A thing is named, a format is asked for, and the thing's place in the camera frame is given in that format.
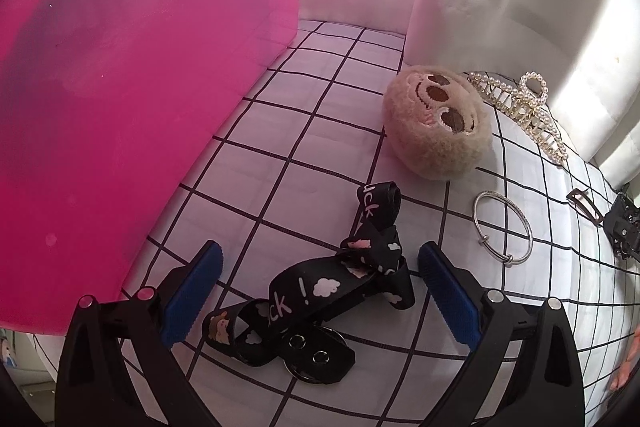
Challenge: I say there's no pink translucent storage box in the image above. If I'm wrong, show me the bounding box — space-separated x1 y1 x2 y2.
0 0 307 337

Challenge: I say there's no person's right hand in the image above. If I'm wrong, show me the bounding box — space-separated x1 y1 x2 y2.
609 324 640 392

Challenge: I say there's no black printed lanyard strap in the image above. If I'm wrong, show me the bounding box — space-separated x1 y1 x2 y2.
201 182 415 385

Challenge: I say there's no pearl hair claw clip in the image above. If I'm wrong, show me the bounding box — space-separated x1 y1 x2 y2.
468 71 569 166

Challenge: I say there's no white grid-patterned cloth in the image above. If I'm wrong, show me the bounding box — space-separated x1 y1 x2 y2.
117 19 640 427

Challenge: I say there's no brown rectangular hair clip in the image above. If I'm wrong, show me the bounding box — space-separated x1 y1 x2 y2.
566 188 607 226

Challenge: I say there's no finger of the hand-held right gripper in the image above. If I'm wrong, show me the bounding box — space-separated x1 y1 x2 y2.
604 193 640 262

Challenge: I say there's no white fabric bag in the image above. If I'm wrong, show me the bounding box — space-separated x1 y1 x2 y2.
404 0 640 188

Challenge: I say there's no silver bangle bracelet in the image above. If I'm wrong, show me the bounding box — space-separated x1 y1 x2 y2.
473 190 534 267

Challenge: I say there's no beige plush face toy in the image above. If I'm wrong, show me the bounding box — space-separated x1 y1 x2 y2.
383 65 494 180

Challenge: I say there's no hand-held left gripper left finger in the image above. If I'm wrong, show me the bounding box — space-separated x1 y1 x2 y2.
55 240 224 427

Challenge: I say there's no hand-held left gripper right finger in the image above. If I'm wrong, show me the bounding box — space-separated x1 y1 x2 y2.
417 241 585 427

